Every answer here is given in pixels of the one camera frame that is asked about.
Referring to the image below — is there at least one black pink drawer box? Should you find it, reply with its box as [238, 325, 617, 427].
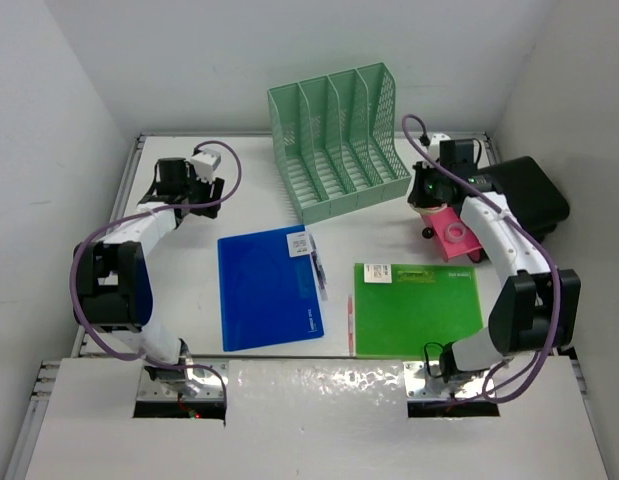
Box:
[422, 156, 570, 263]

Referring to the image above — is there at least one red pen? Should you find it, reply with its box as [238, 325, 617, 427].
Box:
[347, 294, 355, 357]

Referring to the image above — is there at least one yellowish tape roll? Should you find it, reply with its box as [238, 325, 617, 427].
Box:
[410, 203, 448, 216]

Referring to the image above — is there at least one clear tape roll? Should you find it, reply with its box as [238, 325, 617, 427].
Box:
[445, 222, 467, 244]

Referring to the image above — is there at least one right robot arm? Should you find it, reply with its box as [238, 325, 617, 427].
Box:
[408, 134, 581, 383]

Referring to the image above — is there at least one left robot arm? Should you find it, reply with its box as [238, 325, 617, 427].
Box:
[76, 149, 225, 377]

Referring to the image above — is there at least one blue clip file folder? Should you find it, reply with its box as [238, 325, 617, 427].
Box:
[217, 224, 324, 352]

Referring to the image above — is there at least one blue pen in package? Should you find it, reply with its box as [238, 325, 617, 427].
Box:
[308, 233, 328, 301]

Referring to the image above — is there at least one green file organizer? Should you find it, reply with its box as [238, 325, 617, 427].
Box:
[267, 63, 411, 225]

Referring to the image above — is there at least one green clip file folder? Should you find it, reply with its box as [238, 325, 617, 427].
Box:
[353, 263, 483, 360]

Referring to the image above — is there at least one white front board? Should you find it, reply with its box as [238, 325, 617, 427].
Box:
[28, 358, 606, 479]

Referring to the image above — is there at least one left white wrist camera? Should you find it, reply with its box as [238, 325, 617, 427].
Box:
[189, 148, 221, 184]

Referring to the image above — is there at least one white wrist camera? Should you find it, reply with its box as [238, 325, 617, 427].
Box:
[189, 148, 221, 184]
[420, 133, 452, 161]

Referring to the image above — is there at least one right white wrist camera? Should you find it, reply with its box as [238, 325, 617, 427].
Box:
[420, 133, 452, 161]

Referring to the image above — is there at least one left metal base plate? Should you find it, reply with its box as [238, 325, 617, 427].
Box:
[136, 357, 229, 403]

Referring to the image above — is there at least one metal base plate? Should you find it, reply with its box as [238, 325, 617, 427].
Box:
[136, 357, 229, 403]
[403, 360, 487, 402]

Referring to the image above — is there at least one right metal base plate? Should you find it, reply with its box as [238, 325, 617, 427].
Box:
[403, 360, 487, 402]

